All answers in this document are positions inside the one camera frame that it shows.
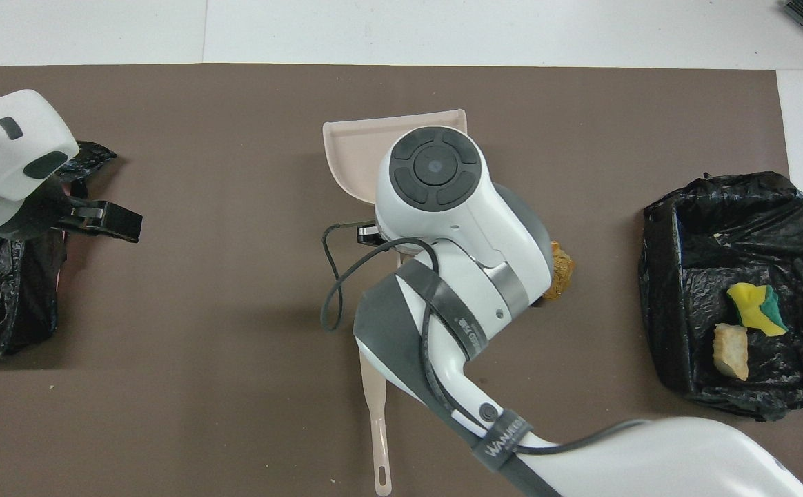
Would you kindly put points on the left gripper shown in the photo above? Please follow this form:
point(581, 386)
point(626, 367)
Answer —
point(87, 215)

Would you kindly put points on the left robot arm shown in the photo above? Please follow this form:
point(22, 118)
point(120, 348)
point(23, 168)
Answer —
point(15, 152)

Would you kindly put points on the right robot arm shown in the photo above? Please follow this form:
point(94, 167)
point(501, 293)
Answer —
point(457, 221)

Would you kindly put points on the bin with black bag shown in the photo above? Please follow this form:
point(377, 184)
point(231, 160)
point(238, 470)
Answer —
point(1, 297)
point(712, 207)

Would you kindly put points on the orange-brown crumpled trash piece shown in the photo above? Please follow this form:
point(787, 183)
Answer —
point(561, 273)

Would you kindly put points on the beige plastic dustpan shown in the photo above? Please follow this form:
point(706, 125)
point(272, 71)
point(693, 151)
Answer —
point(353, 152)

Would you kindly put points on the beige foam piece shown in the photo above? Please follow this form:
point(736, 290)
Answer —
point(731, 351)

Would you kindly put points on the yellow green sponge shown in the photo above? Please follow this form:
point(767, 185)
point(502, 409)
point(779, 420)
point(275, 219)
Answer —
point(753, 307)

